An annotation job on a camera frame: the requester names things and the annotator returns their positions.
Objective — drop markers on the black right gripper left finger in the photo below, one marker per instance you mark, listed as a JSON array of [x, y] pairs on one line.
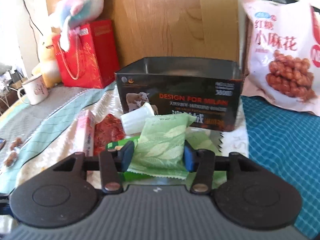
[[110, 163]]

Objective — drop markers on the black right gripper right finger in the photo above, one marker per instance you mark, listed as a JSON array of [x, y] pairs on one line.
[[203, 163]]

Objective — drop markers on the dark green snack bar packet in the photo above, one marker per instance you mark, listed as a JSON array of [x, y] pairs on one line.
[[128, 176]]

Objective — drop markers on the light green leaf snack packet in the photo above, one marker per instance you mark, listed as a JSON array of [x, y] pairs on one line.
[[160, 147]]

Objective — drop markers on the red snack packet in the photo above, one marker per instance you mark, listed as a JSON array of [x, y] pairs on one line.
[[108, 130]]

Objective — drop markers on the pink striped snack packet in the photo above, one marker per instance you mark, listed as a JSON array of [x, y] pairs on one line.
[[84, 133]]

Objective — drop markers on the white plastic jelly cup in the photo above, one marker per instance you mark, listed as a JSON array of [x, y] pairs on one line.
[[134, 121]]

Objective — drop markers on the black printed storage box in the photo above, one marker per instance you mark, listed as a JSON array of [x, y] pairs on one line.
[[208, 89]]

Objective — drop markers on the blue checked mat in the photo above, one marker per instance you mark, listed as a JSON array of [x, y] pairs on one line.
[[287, 144]]

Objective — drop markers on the teal grey striped blanket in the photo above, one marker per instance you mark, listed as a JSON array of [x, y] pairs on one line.
[[48, 120]]

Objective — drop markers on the brown wrapped candies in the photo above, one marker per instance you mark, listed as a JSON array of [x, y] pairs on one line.
[[14, 150]]

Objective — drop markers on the red gift bag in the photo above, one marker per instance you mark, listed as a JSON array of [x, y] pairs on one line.
[[91, 61]]

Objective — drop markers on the white ceramic mug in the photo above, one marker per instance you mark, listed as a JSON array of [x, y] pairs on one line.
[[35, 90]]

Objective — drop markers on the black smartphone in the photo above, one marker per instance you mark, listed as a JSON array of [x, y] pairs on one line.
[[2, 143]]

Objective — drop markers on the yellow duck plush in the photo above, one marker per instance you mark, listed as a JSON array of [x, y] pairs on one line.
[[47, 66]]

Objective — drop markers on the pink fried twist snack bag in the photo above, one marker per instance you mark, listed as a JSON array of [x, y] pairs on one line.
[[283, 55]]

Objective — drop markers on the wooden headboard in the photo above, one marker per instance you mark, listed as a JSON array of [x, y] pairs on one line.
[[197, 28]]

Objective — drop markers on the pastel plush toy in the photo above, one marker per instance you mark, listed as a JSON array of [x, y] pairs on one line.
[[70, 14]]

